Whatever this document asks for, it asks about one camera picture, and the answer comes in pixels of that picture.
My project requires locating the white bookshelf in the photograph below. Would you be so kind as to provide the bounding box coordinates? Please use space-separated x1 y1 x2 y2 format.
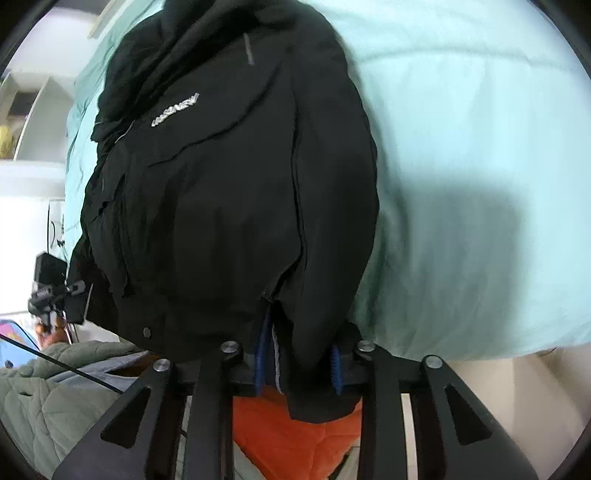
0 69 79 163

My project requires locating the colourful screen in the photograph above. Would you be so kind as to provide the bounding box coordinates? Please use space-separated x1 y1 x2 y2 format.
0 318 40 370

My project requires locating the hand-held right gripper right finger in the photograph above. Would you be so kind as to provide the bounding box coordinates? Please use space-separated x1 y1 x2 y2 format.
329 340 540 480

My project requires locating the orange quilted garment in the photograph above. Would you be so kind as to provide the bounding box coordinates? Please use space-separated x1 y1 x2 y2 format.
231 385 364 480

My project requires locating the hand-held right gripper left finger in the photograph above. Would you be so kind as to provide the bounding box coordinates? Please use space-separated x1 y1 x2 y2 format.
52 340 274 480

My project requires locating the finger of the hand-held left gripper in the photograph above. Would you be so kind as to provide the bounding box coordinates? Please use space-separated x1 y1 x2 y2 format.
65 280 94 325

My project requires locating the grey-green quilted coat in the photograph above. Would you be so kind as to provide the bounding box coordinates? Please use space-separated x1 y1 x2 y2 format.
0 340 188 469

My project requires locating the thin black cable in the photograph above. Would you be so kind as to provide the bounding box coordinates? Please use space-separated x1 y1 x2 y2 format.
0 338 126 396

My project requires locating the person's left hand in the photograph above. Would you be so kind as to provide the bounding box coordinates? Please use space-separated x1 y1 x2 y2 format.
36 318 71 350

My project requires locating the white printed cardboard box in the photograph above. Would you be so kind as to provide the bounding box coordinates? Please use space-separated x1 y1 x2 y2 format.
47 199 71 261

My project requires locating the black hooded jacket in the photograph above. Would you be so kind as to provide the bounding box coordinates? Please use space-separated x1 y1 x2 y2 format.
67 0 382 423

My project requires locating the teal quilt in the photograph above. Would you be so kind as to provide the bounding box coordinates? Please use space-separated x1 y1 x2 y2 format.
62 0 591 361

